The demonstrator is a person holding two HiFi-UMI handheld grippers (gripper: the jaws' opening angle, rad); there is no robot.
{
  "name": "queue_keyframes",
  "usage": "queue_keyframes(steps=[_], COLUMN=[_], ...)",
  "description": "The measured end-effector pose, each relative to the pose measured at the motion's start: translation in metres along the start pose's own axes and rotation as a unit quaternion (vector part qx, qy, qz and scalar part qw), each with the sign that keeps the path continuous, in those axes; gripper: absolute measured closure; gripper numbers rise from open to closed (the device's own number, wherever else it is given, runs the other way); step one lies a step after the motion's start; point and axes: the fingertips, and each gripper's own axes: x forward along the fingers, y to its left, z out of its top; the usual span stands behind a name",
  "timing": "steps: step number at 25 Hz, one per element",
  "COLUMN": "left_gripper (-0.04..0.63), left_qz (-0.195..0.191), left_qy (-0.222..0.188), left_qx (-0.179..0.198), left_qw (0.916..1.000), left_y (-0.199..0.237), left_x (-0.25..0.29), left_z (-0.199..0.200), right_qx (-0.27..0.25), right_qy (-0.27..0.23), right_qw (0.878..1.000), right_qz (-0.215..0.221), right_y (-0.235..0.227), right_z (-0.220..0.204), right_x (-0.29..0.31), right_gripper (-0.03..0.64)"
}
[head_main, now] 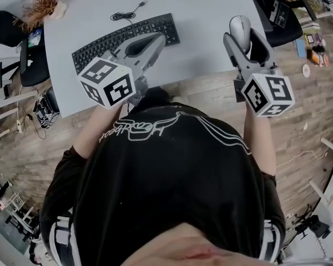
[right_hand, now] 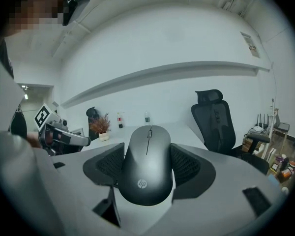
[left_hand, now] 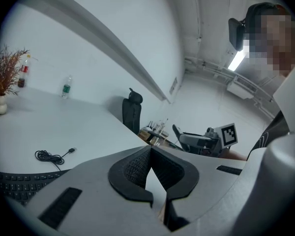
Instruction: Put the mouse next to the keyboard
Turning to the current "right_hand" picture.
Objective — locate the paper poster on wall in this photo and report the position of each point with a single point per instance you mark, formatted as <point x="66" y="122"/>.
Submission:
<point x="251" y="44"/>

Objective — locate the black coffee machine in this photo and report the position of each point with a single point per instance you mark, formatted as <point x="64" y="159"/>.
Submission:
<point x="92" y="114"/>

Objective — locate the white router with black antennas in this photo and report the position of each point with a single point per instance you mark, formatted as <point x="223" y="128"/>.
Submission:
<point x="260" y="126"/>

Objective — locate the cola bottle with red label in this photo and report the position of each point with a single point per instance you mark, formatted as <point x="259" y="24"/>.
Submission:
<point x="120" y="120"/>

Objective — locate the black mesh office chair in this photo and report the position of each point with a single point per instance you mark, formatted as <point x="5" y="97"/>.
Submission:
<point x="215" y="126"/>

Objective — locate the clear bottle with dark label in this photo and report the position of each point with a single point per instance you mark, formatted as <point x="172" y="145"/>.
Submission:
<point x="147" y="117"/>

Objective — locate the orange plant in white pot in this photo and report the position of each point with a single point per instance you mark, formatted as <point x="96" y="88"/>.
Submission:
<point x="100" y="126"/>

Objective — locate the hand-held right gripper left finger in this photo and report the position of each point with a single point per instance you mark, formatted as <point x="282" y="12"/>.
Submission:
<point x="108" y="163"/>

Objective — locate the black head-worn camera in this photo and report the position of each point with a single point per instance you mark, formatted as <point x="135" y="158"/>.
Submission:
<point x="75" y="8"/>

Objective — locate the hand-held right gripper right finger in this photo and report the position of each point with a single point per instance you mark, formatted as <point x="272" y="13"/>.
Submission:
<point x="189" y="168"/>

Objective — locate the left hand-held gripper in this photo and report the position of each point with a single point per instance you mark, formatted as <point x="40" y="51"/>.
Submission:
<point x="48" y="122"/>

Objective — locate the person's left forearm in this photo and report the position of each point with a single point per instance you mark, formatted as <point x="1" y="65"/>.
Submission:
<point x="34" y="139"/>

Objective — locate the person's head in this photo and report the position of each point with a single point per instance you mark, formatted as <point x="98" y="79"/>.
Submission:
<point x="32" y="8"/>

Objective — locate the dark grey computer mouse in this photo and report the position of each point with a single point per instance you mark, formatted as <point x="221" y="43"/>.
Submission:
<point x="146" y="166"/>

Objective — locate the person's white shirt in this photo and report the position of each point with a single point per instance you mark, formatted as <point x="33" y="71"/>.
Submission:
<point x="12" y="171"/>

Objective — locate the long white wall ledge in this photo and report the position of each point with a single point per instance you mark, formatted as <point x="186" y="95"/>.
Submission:
<point x="162" y="75"/>

